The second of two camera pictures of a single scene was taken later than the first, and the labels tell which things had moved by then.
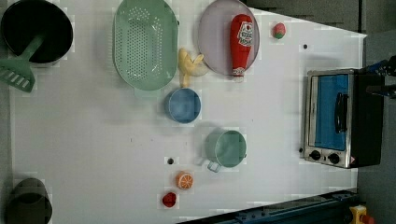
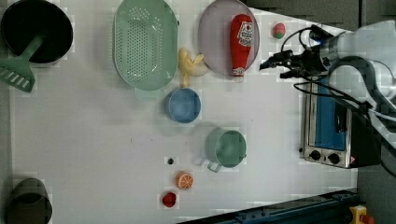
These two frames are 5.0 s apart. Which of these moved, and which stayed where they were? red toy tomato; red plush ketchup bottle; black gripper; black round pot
Moved: black gripper
Stayed: black round pot; red toy tomato; red plush ketchup bottle
